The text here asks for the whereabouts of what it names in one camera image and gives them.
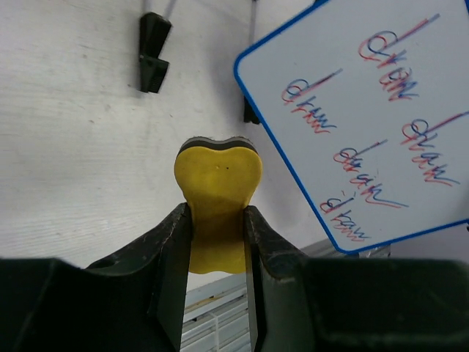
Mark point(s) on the blue framed whiteboard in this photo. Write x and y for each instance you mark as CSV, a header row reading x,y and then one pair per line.
x,y
367,103

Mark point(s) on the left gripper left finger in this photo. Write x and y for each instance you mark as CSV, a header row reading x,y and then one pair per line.
x,y
130,300

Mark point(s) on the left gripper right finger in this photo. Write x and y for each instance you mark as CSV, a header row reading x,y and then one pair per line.
x,y
368,304

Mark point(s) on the yellow bone-shaped eraser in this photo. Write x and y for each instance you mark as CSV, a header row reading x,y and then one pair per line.
x,y
218,180

